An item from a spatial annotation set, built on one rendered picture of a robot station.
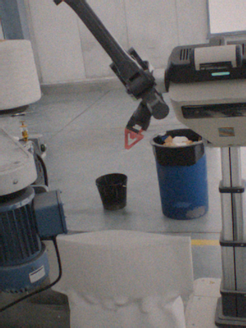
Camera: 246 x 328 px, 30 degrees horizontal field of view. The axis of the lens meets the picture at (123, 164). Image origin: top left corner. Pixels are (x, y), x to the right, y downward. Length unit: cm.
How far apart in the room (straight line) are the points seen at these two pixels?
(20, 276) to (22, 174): 26
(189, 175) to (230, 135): 183
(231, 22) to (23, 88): 823
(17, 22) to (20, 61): 888
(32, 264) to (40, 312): 105
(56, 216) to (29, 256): 12
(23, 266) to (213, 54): 86
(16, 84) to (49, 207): 31
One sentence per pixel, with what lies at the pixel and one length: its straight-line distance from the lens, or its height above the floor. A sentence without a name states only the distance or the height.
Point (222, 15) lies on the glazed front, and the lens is 928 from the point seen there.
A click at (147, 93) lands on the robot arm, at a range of 148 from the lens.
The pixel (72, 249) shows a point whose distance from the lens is 152.
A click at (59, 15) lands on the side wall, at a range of 994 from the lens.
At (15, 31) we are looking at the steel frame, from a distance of 1009.
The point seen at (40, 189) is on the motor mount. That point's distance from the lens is 124.
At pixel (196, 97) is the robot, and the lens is 168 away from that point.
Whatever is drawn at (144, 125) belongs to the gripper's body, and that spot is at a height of 136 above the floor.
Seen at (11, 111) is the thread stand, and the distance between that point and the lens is 122.
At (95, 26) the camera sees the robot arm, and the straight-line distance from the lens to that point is 143.
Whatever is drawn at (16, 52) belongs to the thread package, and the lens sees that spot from 117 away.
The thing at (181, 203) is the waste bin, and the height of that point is 16.
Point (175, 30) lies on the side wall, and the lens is 938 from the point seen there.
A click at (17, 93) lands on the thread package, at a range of 118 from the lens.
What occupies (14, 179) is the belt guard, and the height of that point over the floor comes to 139.
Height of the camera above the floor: 175
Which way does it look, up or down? 20 degrees down
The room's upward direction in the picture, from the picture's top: 8 degrees counter-clockwise
